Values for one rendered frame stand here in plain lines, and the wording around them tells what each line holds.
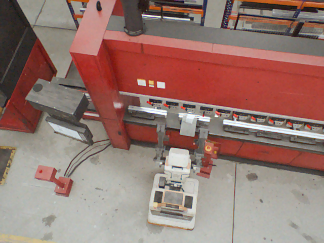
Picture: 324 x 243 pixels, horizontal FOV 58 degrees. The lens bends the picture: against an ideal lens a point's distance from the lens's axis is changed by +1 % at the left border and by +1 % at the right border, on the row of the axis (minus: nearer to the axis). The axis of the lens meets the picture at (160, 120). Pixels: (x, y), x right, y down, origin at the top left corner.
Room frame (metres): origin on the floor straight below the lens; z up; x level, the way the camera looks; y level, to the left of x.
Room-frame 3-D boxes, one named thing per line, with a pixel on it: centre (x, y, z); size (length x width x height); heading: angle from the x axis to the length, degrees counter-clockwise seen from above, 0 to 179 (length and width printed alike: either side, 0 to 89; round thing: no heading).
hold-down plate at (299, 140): (1.30, -1.73, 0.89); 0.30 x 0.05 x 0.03; 77
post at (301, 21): (2.18, -1.49, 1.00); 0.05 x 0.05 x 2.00; 77
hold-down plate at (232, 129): (1.48, -0.95, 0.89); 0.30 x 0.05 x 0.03; 77
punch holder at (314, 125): (1.36, -1.71, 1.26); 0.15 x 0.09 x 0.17; 77
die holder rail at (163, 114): (1.79, 0.16, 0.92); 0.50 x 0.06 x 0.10; 77
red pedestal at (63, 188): (1.09, 1.45, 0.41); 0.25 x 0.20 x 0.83; 167
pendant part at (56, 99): (1.46, 0.97, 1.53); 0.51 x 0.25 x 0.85; 68
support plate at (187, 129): (1.53, -0.34, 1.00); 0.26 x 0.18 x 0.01; 167
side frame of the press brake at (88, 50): (2.06, 0.54, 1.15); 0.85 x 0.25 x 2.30; 167
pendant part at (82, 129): (1.36, 0.96, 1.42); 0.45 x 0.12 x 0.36; 68
